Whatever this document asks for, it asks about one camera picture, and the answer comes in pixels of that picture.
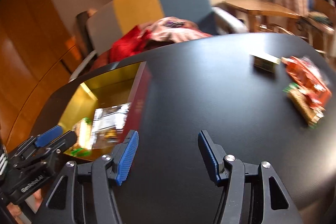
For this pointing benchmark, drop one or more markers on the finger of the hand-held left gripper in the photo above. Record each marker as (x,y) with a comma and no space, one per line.
(48,136)
(65,140)

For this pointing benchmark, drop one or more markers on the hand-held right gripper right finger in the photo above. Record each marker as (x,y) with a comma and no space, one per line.
(208,158)

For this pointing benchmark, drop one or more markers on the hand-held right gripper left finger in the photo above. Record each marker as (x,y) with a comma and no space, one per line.
(125,161)

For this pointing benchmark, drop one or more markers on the green yellow snack packet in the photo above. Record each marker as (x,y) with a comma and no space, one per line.
(81,134)

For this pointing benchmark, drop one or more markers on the clear silver snack packet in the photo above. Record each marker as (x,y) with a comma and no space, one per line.
(110,119)

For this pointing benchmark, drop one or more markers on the brown snack bar packet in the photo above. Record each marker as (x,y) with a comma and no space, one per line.
(302,106)

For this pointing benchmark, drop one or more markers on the small green gold box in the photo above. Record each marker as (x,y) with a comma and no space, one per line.
(265,62)

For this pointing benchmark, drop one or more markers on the orange snack packet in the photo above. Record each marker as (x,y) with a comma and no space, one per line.
(307,77)

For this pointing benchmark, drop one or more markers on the wooden wardrobe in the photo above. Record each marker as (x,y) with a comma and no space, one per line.
(29,43)

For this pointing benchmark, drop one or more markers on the red cloth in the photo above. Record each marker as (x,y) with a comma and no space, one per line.
(126,45)

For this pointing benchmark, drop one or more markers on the pink cloth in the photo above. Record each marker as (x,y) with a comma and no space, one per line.
(178,32)

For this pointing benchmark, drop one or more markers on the wooden table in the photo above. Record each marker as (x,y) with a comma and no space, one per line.
(257,7)

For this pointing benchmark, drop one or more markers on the cluttered side table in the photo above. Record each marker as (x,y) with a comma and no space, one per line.
(319,20)

